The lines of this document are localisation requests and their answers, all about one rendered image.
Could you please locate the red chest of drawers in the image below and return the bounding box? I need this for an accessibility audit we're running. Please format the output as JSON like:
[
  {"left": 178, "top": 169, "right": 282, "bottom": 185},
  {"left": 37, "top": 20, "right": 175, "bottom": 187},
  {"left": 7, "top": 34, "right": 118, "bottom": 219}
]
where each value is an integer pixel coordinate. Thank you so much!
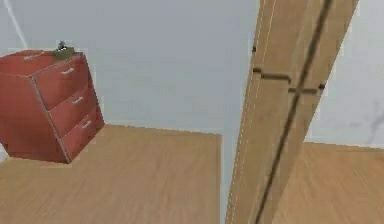
[{"left": 0, "top": 49, "right": 106, "bottom": 165}]

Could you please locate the small green plant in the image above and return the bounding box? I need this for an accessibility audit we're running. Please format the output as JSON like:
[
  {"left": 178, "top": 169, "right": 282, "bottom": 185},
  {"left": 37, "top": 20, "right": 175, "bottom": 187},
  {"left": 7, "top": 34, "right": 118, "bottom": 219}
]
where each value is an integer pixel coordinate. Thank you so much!
[{"left": 52, "top": 40, "right": 76, "bottom": 61}]

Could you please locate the black door handle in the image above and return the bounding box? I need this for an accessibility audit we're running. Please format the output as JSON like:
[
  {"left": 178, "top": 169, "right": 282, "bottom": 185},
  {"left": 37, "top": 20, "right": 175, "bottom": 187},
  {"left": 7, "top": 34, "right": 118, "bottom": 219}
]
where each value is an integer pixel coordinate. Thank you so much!
[
  {"left": 252, "top": 67, "right": 292, "bottom": 85},
  {"left": 288, "top": 83, "right": 326, "bottom": 95}
]

